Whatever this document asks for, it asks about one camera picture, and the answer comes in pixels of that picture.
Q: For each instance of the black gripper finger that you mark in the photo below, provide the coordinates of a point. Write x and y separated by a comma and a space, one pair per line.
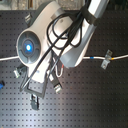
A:
34, 102

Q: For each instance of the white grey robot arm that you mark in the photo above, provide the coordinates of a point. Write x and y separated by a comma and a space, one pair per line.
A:
54, 35

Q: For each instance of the grey side connector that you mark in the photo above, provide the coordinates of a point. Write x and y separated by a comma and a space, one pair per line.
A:
18, 71

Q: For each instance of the metal cable clip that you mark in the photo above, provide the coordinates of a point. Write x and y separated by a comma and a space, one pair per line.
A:
107, 59

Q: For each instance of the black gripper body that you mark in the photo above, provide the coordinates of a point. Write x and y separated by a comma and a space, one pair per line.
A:
36, 88

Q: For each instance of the silver connector plug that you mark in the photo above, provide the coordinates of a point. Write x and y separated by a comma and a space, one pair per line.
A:
56, 84

